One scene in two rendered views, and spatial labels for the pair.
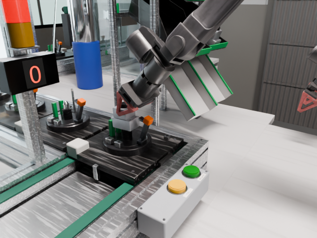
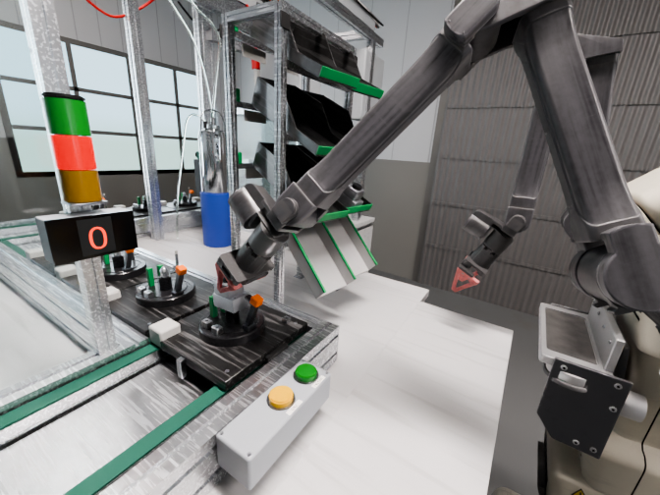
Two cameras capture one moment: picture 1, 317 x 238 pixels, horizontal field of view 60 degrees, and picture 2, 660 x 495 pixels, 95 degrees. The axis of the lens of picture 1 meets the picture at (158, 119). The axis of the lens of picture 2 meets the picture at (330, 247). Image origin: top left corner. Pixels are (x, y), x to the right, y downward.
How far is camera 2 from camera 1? 0.14 m
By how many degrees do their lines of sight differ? 6
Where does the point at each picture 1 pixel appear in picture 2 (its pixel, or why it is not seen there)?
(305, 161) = (460, 354)
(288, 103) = (452, 270)
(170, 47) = (278, 212)
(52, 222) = (95, 449)
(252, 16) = (413, 174)
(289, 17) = (453, 178)
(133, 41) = (236, 201)
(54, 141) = (137, 320)
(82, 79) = (209, 235)
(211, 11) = (331, 170)
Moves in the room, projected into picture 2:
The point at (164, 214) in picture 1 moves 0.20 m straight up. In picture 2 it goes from (251, 444) to (248, 320)
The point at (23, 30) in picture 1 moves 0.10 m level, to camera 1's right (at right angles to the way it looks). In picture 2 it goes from (82, 181) to (148, 185)
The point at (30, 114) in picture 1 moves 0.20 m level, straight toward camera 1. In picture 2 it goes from (95, 288) to (69, 351)
